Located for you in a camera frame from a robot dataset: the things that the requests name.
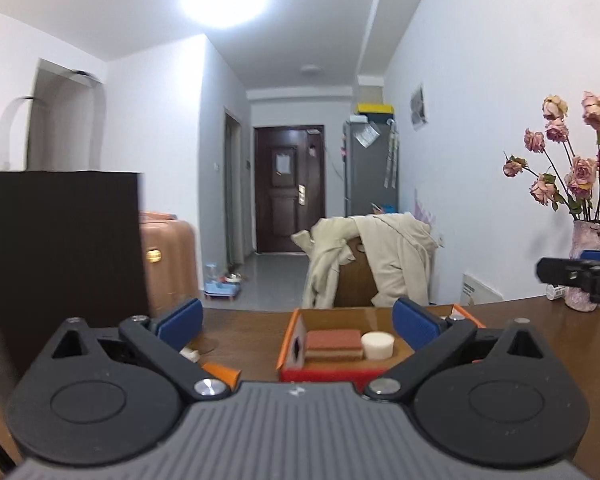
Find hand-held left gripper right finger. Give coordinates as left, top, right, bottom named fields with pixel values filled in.
left=364, top=297, right=567, bottom=403

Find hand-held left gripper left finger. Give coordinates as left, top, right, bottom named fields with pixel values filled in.
left=32, top=298, right=233, bottom=403

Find orange-edged cardboard box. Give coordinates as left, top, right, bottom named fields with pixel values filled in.
left=275, top=304, right=486, bottom=386

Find mottled pink vase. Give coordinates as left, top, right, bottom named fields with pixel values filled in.
left=564, top=220, right=600, bottom=312

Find white round sponge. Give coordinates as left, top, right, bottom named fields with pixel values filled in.
left=361, top=332, right=397, bottom=359

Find blue pet feeder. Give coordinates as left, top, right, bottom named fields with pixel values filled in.
left=203, top=262, right=242, bottom=301

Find pink suitcase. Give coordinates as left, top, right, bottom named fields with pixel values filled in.
left=139, top=211, right=200, bottom=318

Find white board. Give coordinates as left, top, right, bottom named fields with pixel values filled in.
left=461, top=271, right=502, bottom=306

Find wooden chair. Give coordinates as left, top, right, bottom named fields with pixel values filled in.
left=332, top=237, right=381, bottom=308

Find beige coat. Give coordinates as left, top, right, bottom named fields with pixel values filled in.
left=291, top=212, right=440, bottom=308

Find brick-red rectangular sponge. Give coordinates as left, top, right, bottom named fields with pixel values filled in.
left=305, top=329, right=365, bottom=362

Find dried pink roses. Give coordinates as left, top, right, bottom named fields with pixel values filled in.
left=502, top=91, right=600, bottom=223

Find black box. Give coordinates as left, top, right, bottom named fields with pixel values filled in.
left=0, top=170, right=152, bottom=383

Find grey side door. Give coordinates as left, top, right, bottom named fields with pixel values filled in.
left=224, top=107, right=246, bottom=266

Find grey refrigerator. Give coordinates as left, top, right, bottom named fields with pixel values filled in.
left=343, top=119, right=401, bottom=218

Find dark brown entrance door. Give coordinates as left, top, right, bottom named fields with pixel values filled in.
left=254, top=125, right=327, bottom=255

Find paper note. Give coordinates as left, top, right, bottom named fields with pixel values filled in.
left=357, top=122, right=381, bottom=148

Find wall poster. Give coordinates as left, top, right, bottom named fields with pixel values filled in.
left=411, top=82, right=428, bottom=131

